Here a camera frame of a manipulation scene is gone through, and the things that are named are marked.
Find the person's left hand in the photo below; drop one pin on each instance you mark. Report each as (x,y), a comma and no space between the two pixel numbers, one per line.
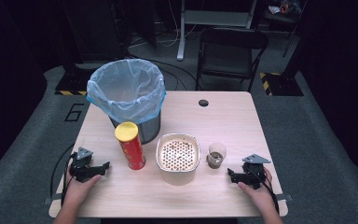
(79,191)

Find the red chips can yellow lid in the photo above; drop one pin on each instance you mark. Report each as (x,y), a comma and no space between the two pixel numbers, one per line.
(131,149)

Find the dark cart with clutter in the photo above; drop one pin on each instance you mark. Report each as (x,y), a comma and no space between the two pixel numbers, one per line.
(284,12)

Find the black folding chair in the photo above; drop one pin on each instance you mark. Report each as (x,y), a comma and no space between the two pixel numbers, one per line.
(230,59)

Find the grey metal table bracket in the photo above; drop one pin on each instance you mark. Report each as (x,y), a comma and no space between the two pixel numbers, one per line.
(52,199)
(286,197)

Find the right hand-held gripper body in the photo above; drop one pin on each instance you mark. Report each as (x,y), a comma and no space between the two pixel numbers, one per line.
(254,174)

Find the clear plastic cup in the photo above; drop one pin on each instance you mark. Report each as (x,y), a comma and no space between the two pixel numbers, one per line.
(216,155)

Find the black mesh trash can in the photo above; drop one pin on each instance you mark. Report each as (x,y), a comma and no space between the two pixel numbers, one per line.
(149,130)

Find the cream square strainer container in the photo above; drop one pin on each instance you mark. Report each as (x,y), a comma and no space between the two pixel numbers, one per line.
(177,155)

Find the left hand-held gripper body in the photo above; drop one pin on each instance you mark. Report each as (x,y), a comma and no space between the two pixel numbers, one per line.
(81,168)

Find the grey metal desk frame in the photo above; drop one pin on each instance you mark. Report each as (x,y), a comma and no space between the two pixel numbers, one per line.
(213,17)

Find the blue plastic bin liner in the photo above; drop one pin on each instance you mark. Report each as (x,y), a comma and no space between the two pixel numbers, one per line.
(126,90)

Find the person's right hand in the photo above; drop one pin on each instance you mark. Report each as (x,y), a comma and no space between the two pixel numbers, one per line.
(258,196)

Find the black hazard-striped floor plate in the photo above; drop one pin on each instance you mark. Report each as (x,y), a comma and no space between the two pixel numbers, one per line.
(71,85)
(281,84)

